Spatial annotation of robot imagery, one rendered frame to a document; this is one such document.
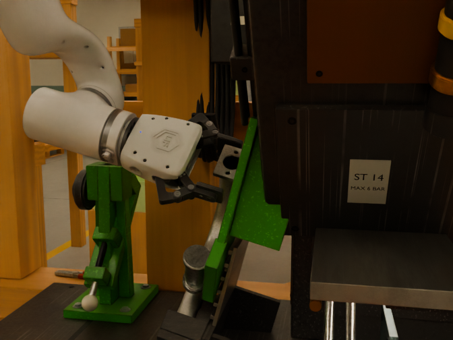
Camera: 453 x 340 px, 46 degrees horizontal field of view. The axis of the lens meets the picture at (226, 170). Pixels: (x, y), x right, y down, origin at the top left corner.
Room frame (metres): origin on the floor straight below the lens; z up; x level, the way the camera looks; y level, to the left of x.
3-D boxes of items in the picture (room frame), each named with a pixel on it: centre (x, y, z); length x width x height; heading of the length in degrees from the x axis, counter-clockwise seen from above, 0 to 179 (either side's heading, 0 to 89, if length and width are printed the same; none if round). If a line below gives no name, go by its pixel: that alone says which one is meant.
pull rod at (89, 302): (0.89, 0.23, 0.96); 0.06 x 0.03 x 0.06; 169
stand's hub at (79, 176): (0.98, 0.26, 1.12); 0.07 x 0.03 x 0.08; 169
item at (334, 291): (0.66, -0.19, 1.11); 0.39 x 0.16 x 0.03; 169
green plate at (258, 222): (0.73, -0.05, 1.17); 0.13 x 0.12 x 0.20; 79
